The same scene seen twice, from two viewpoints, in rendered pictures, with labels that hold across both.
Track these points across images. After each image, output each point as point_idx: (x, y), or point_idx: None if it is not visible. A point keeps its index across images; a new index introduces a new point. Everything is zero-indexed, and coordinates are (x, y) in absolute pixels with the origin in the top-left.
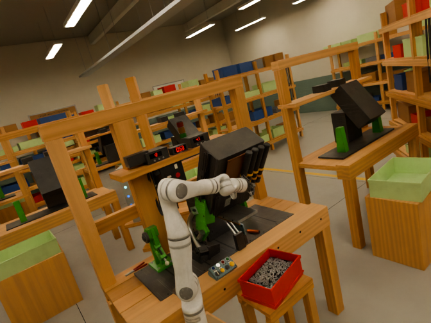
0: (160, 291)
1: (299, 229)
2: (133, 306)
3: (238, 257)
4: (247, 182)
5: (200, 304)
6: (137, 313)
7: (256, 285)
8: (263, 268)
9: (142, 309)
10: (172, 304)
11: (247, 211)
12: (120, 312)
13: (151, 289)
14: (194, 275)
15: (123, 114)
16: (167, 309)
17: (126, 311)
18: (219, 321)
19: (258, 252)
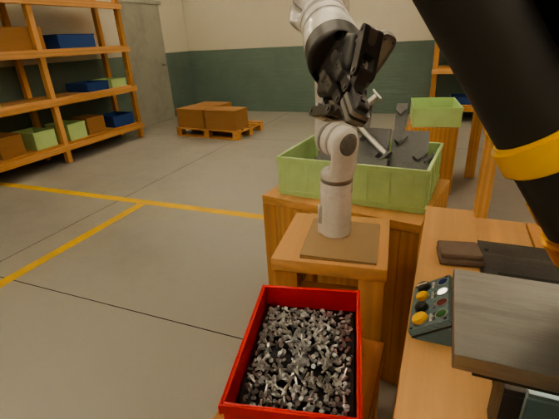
0: (513, 250)
1: None
2: (525, 232)
3: (452, 376)
4: (307, 41)
5: (321, 171)
6: (495, 229)
7: (302, 287)
8: (337, 367)
9: (496, 233)
10: (444, 239)
11: (501, 336)
12: (527, 223)
13: (541, 248)
14: (330, 135)
15: None
16: (441, 234)
17: (520, 225)
18: (341, 258)
19: (399, 418)
